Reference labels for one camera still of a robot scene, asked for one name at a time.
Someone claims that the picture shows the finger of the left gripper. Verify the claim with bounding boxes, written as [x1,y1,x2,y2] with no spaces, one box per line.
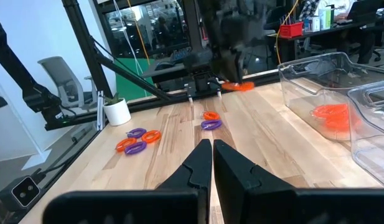
[215,55,235,84]
[228,51,244,84]

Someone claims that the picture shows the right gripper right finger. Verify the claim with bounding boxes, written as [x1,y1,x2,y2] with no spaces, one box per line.
[213,139,384,224]

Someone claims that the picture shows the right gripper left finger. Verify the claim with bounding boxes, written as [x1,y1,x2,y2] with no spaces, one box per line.
[42,138,213,224]

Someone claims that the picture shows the purple spring keychain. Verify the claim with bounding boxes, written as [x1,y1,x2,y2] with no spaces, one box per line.
[123,141,148,156]
[126,127,148,139]
[200,119,223,131]

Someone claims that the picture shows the red plastic crate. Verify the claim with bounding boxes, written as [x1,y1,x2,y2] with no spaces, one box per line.
[278,21,304,39]

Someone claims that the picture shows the clear plastic bin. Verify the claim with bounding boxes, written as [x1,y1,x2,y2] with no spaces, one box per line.
[277,52,384,142]
[347,80,384,189]

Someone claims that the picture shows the person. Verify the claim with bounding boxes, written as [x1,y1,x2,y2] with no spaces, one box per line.
[299,0,320,21]
[156,15,172,47]

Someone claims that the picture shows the green panel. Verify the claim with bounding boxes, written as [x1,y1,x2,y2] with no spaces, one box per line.
[113,57,155,102]

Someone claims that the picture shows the small plant in white pot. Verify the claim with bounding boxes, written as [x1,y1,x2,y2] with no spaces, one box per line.
[103,92,133,127]

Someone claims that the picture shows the dark office desk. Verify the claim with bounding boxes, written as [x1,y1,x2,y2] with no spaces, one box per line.
[266,12,384,63]

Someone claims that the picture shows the black office chair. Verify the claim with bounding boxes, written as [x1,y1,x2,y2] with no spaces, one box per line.
[356,24,384,65]

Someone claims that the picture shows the grey office chair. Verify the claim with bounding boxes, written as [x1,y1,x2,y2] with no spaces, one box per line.
[37,55,96,110]

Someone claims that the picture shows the yellow hanging cord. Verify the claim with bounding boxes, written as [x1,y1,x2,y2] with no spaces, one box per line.
[274,0,301,65]
[126,0,151,66]

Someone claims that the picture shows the silver metal bracket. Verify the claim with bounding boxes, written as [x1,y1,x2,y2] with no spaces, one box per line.
[96,90,106,131]

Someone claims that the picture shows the black aluminium rig frame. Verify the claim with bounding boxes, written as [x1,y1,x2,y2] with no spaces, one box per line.
[44,0,283,131]

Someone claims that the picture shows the small black depth camera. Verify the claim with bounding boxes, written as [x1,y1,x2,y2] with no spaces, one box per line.
[0,174,42,212]

